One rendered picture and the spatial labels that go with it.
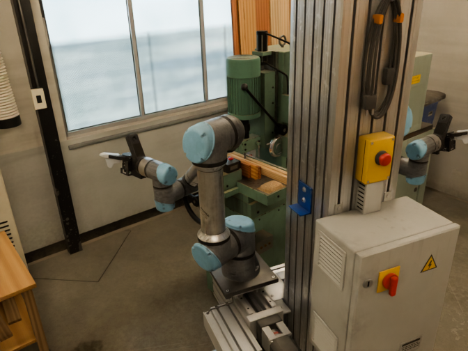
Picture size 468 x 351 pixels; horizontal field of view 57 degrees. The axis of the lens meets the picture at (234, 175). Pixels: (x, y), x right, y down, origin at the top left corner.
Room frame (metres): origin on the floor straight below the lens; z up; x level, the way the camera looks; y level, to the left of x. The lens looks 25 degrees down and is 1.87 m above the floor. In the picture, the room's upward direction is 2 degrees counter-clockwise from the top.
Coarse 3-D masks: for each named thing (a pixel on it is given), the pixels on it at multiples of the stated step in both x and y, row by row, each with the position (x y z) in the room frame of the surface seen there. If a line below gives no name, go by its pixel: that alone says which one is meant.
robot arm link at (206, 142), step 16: (192, 128) 1.25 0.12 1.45; (208, 128) 1.25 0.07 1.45; (224, 128) 1.28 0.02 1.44; (192, 144) 1.24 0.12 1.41; (208, 144) 1.21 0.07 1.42; (224, 144) 1.26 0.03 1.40; (192, 160) 1.23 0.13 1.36; (208, 160) 1.23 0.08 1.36; (224, 160) 1.25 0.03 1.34; (208, 176) 1.24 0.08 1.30; (208, 192) 1.24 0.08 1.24; (208, 208) 1.24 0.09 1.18; (224, 208) 1.28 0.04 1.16; (208, 224) 1.24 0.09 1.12; (224, 224) 1.27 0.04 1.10; (208, 240) 1.23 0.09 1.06; (224, 240) 1.24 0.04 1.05; (208, 256) 1.21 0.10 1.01; (224, 256) 1.24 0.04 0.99
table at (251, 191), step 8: (264, 176) 2.08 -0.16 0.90; (240, 184) 2.01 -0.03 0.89; (248, 184) 1.99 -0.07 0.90; (256, 184) 1.99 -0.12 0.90; (224, 192) 1.96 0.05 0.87; (232, 192) 1.98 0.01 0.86; (240, 192) 2.01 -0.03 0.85; (248, 192) 1.96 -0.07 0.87; (256, 192) 1.91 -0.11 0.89; (264, 192) 1.89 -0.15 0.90; (272, 192) 1.89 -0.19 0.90; (280, 192) 1.91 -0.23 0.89; (256, 200) 1.91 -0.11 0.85; (264, 200) 1.87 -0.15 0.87; (272, 200) 1.88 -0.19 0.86; (280, 200) 1.91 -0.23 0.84
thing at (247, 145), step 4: (252, 136) 2.24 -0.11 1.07; (256, 136) 2.24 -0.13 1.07; (244, 140) 2.19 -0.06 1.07; (248, 140) 2.19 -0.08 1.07; (252, 140) 2.21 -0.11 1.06; (256, 140) 2.23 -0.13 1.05; (240, 144) 2.17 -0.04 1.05; (244, 144) 2.17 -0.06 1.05; (248, 144) 2.19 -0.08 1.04; (252, 144) 2.21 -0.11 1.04; (256, 144) 2.23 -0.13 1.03; (236, 148) 2.20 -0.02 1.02; (240, 148) 2.17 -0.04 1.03; (244, 148) 2.17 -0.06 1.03; (248, 148) 2.19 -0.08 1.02; (252, 148) 2.21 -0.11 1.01; (256, 148) 2.23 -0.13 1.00; (240, 152) 2.17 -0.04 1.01; (244, 152) 2.17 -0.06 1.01
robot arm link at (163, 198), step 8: (176, 184) 1.50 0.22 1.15; (160, 192) 1.43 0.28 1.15; (168, 192) 1.44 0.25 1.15; (176, 192) 1.47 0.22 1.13; (184, 192) 1.49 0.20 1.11; (160, 200) 1.43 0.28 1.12; (168, 200) 1.43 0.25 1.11; (176, 200) 1.47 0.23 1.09; (160, 208) 1.43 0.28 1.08; (168, 208) 1.43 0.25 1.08
